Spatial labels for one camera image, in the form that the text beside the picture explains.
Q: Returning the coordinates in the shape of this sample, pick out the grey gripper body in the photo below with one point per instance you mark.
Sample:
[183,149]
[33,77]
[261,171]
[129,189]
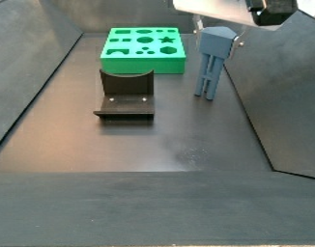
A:
[259,13]

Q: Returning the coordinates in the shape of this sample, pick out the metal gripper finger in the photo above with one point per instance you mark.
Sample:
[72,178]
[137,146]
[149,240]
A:
[198,25]
[238,41]

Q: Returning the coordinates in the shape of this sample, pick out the blue three prong object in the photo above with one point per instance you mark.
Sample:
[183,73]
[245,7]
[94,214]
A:
[215,45]

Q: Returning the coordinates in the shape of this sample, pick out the green shape sorting board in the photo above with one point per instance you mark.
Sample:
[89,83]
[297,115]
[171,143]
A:
[137,49]

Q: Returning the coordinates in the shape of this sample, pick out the black curved holder stand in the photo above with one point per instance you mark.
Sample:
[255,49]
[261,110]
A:
[128,95]

